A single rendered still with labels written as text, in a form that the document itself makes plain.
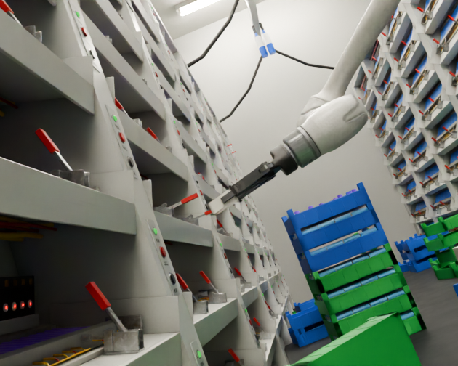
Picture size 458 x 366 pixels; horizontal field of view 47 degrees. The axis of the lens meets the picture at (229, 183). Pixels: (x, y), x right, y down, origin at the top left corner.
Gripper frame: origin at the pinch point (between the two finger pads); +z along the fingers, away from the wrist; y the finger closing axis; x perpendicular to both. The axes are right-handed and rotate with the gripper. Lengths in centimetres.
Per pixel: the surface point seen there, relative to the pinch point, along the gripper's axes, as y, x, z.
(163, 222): -37.5, -3.4, 8.5
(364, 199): 69, -17, -40
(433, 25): 145, 38, -135
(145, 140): -26.4, 15.0, 4.4
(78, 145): -54, 10, 10
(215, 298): -1.0, -18.1, 14.3
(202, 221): 15.6, 1.6, 8.5
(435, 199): 296, -42, -120
